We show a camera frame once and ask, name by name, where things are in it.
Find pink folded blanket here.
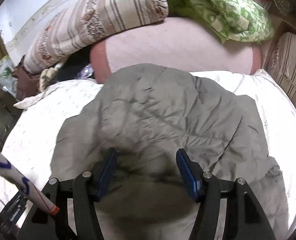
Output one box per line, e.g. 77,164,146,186
89,17,261,83

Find cream leaf-print cloth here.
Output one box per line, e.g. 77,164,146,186
38,62,62,93

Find brown garment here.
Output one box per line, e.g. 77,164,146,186
11,56,40,101

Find striped beige pillow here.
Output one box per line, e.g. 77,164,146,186
267,32,296,108

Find white leaf-print duvet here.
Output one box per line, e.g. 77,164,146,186
2,69,296,233

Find purple plastic bag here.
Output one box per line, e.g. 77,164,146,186
76,64,94,80

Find olive quilted puffer jacket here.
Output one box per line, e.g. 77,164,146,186
51,64,288,239

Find striped floral beige quilt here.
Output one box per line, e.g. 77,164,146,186
23,0,169,75

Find floral print bag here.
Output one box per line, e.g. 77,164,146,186
0,55,17,98

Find green white patterned blanket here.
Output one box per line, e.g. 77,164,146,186
167,0,274,43

